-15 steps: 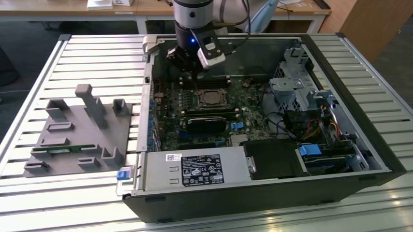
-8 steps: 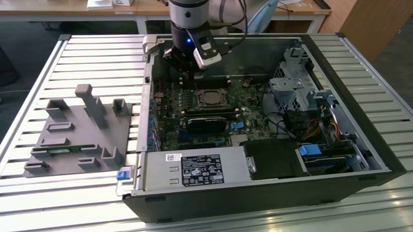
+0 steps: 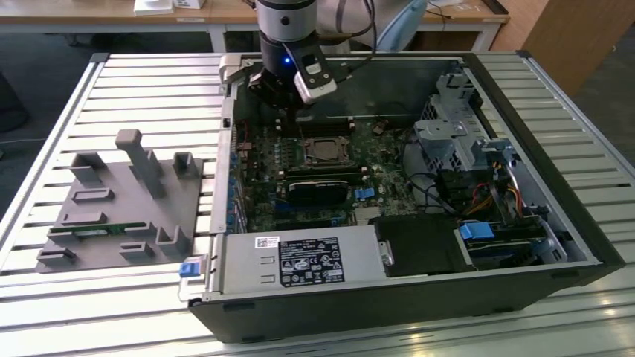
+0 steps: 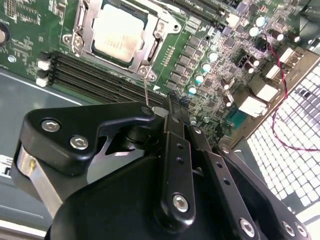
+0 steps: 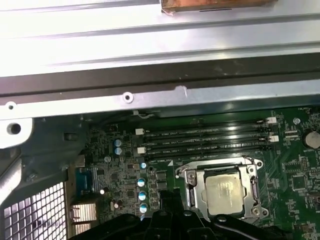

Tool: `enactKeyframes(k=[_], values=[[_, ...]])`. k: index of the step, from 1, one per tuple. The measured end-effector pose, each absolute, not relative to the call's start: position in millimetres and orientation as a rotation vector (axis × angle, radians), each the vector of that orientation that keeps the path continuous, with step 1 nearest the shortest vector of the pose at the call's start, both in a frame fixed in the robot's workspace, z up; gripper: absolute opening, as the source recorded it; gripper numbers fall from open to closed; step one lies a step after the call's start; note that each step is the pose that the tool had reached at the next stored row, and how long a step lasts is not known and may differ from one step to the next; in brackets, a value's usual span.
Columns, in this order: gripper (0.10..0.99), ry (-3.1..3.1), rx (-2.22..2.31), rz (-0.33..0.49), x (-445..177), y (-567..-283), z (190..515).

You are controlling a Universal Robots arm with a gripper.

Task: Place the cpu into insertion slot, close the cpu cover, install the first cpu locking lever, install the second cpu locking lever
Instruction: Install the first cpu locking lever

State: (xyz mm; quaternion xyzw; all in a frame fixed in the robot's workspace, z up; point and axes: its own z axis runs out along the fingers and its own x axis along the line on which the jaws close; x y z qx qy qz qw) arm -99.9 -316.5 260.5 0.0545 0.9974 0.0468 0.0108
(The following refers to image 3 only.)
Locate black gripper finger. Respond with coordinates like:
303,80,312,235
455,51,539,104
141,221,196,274
280,80,304,130
245,71,295,130

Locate silver topped CPU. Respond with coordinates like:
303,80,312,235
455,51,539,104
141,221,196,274
310,141,344,158

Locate metal socket cover frame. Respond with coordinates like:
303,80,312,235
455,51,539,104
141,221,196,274
299,136,358,165

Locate CPU socket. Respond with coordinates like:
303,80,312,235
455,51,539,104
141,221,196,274
296,136,359,167

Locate black graphics card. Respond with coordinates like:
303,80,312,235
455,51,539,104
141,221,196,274
284,179,350,205

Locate plain white box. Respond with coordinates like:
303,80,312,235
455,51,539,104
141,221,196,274
132,0,176,17

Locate silver perforated drive cage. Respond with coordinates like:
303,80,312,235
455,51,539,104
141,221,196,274
414,72,522,176

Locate green motherboard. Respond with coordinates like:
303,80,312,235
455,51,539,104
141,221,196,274
231,118,423,234

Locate silver chipset heatsink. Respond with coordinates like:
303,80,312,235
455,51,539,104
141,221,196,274
355,207,383,224

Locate wooden desk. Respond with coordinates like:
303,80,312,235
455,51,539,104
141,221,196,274
0,0,512,54

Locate grey parts rack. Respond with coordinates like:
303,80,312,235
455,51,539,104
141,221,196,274
35,129,207,275

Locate silver power supply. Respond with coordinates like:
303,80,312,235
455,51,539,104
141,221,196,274
217,225,394,295

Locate black plastic shroud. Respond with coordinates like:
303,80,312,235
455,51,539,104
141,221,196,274
374,215,472,278

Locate green RAM stick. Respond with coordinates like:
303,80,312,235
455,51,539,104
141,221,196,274
52,221,149,237

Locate blue disk carrier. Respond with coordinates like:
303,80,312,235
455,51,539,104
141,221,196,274
459,222,496,242

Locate dark office chair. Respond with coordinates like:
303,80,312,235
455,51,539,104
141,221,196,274
0,68,29,134

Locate wooden cabinet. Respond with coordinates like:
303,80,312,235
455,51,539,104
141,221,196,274
488,0,635,97

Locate black open PC case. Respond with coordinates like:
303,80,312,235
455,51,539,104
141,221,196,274
187,51,627,345

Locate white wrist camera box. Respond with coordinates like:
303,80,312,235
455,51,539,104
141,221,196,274
292,51,339,105

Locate black camera cable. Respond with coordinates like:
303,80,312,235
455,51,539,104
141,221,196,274
335,0,379,82

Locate black cable bundle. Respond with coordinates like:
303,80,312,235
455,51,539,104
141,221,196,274
402,128,478,220

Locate yellow red wire bundle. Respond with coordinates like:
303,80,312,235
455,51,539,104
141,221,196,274
468,158,527,220

